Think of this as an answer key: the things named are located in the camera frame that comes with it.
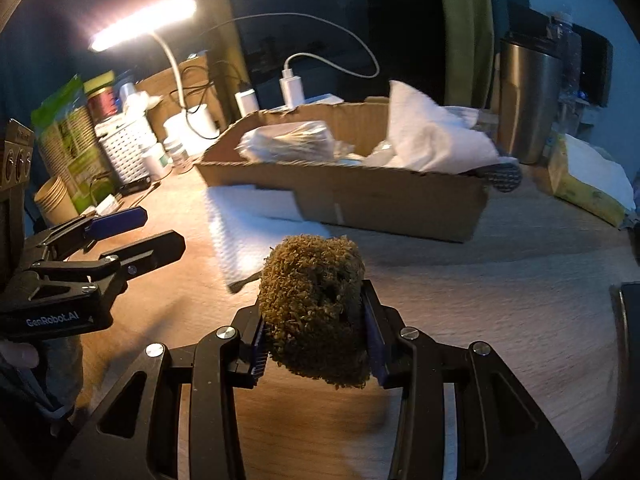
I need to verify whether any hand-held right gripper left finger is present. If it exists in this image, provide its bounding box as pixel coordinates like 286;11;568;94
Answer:
52;300;266;480

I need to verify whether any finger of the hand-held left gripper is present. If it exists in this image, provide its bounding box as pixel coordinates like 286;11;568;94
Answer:
22;206;149;261
30;230;187;311

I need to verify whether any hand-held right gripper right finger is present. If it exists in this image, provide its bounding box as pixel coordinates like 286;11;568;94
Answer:
360;280;583;480

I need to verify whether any brown fuzzy plush ball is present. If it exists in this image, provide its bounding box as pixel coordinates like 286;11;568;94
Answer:
257;234;373;390

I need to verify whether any cardboard box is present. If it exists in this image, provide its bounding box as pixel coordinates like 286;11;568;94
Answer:
192;96;501;243

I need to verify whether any white towel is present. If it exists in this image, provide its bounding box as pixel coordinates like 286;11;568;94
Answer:
362;80;501;173

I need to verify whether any person's left hand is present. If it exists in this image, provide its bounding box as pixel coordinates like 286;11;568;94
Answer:
0;339;41;368

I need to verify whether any small white bottle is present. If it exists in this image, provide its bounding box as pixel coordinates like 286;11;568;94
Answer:
165;137;193;173
141;142;173;181

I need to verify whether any brown paper cup stack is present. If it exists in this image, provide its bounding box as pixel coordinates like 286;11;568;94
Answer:
34;176;78;226

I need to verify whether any white slotted basket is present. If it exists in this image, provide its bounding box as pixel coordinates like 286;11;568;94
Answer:
95;112;166;183

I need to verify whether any green bag of paper cups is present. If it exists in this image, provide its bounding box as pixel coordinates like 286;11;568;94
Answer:
31;75;118;213

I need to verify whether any white foam sheet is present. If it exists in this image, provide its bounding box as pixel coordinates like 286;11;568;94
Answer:
205;185;333;293

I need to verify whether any red can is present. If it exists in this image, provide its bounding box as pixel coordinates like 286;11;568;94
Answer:
85;72;121;121

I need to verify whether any brown carton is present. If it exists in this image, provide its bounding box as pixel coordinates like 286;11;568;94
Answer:
135;55;226;131

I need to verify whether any white charger plug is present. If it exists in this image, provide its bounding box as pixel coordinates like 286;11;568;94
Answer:
235;87;260;117
280;67;305;108

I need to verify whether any clear plastic bag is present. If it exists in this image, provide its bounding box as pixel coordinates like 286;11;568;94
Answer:
235;121;356;163

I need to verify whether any white desk lamp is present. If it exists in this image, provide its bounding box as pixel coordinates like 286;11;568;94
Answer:
89;0;221;141

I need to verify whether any honeycomb packing paper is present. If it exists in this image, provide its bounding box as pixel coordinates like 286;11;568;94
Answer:
467;157;523;193

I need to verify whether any yellow tissue pack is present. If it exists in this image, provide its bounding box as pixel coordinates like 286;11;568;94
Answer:
547;132;636;226

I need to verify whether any steel tumbler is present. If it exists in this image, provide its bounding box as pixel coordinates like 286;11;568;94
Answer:
497;32;563;165

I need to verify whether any yellow curtain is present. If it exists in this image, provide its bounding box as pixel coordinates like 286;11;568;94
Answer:
435;0;496;108

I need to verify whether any clear water bottle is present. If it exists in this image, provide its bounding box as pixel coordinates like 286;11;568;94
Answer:
545;10;583;111

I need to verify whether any black box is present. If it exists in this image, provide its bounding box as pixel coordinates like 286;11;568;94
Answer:
505;2;613;107

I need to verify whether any white charging cable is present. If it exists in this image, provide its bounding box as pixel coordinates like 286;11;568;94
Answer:
202;12;381;81

